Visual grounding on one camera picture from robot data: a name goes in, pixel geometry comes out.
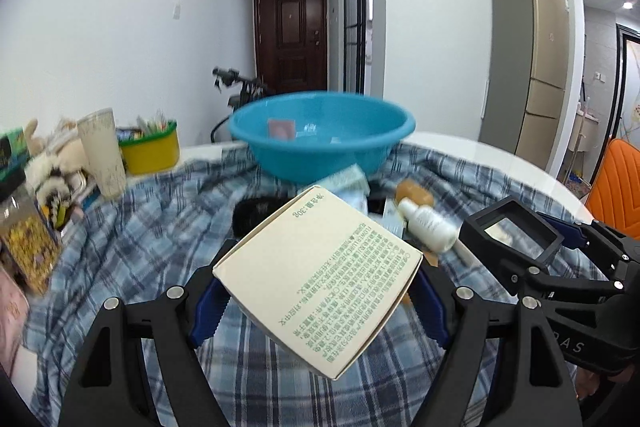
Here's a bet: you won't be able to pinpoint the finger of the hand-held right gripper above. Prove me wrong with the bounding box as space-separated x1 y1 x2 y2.
537 212 640 268
494 257 626 303

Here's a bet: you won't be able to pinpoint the pink box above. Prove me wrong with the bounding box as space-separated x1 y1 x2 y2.
0 267 31 375

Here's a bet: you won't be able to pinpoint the black hair scrunchie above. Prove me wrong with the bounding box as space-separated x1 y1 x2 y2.
232 194 296 238

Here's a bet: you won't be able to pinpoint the clear jar of dried flowers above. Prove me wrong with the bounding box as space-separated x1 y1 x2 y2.
0 192 63 295

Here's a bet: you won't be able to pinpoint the orange chair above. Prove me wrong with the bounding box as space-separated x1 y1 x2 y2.
585 138 640 240

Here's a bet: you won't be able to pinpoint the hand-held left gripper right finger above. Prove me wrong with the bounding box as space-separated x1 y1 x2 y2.
407 264 583 427

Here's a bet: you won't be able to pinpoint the pink silicone holder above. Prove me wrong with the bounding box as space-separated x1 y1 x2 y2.
267 118 297 140

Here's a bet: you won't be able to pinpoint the beige refrigerator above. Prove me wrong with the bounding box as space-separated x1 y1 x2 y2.
478 0 571 168

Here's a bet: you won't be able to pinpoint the white lotion bottle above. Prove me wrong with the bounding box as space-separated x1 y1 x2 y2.
397 198 458 254

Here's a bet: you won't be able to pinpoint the amber soap bar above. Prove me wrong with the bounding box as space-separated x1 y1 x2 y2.
395 179 435 208

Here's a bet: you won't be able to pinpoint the person's right hand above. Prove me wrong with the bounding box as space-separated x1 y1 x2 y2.
575 364 636 408

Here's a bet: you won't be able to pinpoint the black framed glass door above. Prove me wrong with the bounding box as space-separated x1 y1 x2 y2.
342 0 373 95

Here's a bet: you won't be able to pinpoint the blue plastic basin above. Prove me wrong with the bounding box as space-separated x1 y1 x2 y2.
228 91 417 184

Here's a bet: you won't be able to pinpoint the plush toy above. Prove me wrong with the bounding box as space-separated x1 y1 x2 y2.
22 119 93 228

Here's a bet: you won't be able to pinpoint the cream box with orange side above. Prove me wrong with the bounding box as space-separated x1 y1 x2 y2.
212 185 425 380

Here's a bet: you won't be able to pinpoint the assorted small packets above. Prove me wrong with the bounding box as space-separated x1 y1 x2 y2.
117 109 176 140

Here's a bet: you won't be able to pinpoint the green tissue box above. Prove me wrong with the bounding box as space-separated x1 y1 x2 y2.
0 127 28 180

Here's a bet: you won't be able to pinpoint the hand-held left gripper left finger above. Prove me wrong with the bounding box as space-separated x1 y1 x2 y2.
59 266 231 427

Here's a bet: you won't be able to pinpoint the pale teal box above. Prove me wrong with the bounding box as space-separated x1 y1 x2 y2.
320 164 371 195

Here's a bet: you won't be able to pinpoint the brown entrance door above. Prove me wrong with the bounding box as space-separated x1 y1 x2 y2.
253 0 328 95

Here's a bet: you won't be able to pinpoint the black frame display box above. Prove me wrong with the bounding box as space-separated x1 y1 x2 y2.
458 199 566 278

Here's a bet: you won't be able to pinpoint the blue plaid cloth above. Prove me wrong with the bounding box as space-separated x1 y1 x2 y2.
22 142 591 427

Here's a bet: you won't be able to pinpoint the white tumbler cup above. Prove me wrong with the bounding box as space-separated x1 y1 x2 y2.
76 108 127 200

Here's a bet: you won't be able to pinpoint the yellow bin with green rim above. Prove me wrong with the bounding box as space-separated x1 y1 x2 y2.
118 121 181 175

